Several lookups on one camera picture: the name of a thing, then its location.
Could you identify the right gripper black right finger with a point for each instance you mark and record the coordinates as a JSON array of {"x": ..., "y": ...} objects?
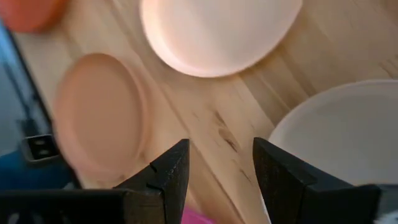
[{"x": 286, "y": 193}]

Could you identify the blue blurred object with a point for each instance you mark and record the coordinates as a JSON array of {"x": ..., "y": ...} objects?
[{"x": 31, "y": 174}]

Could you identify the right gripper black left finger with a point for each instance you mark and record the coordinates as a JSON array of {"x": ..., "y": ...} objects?
[{"x": 168, "y": 186}]

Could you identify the orange plate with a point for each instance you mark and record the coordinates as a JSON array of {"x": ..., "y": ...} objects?
[{"x": 25, "y": 15}]

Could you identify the grey metal bracket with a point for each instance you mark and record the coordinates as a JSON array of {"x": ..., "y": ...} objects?
[{"x": 38, "y": 148}]

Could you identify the magenta plate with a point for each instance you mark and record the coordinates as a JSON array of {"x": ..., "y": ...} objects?
[{"x": 194, "y": 217}]

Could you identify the pale peach plate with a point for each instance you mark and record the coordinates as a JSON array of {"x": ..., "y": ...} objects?
[{"x": 217, "y": 34}]

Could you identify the tan brown plate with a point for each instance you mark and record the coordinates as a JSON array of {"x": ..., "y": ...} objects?
[{"x": 99, "y": 115}]

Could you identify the grey-green sage plate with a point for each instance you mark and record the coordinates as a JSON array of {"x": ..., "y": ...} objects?
[{"x": 342, "y": 130}]

